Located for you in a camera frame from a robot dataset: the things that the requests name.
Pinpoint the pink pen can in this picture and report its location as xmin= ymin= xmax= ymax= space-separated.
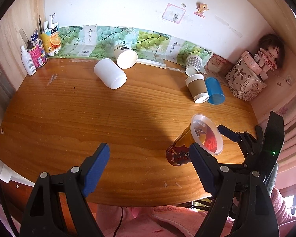
xmin=27 ymin=40 xmax=47 ymax=68

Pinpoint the checkered paper cup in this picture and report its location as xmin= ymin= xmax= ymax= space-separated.
xmin=185 ymin=54 xmax=203 ymax=76

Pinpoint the white paper cup black logo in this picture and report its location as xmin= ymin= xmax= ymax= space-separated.
xmin=113 ymin=44 xmax=138 ymax=69

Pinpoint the blue plastic cup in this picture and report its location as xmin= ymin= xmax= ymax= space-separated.
xmin=205 ymin=77 xmax=225 ymax=105

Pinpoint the clear printed plastic cup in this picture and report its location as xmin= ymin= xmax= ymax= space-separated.
xmin=166 ymin=114 xmax=223 ymax=166

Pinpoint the white squeeze bottle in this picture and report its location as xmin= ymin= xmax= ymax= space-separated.
xmin=21 ymin=45 xmax=36 ymax=76

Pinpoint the pony sticker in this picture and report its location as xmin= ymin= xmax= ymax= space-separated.
xmin=194 ymin=3 xmax=208 ymax=18

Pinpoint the white plastic cup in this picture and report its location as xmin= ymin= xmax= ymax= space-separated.
xmin=93 ymin=58 xmax=127 ymax=90

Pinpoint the green grape carton strip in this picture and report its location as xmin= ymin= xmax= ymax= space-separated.
xmin=56 ymin=26 xmax=213 ymax=66

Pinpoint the brown sleeved paper cup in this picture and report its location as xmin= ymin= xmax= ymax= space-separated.
xmin=185 ymin=74 xmax=209 ymax=104

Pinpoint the black cable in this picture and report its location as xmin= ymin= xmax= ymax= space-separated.
xmin=113 ymin=206 xmax=125 ymax=237

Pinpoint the pink round box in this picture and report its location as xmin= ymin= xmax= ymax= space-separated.
xmin=241 ymin=51 xmax=262 ymax=75

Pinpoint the brown-haired rag doll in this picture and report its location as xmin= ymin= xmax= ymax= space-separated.
xmin=253 ymin=33 xmax=285 ymax=80

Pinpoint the pink square sticker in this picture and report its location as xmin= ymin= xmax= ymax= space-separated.
xmin=162 ymin=4 xmax=186 ymax=24

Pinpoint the clear plastic ruler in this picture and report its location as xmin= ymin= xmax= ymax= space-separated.
xmin=19 ymin=28 xmax=29 ymax=46

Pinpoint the patterned fabric basket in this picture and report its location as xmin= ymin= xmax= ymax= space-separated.
xmin=225 ymin=58 xmax=267 ymax=102

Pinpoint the pink clothing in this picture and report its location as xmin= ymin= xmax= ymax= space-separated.
xmin=96 ymin=188 xmax=296 ymax=236

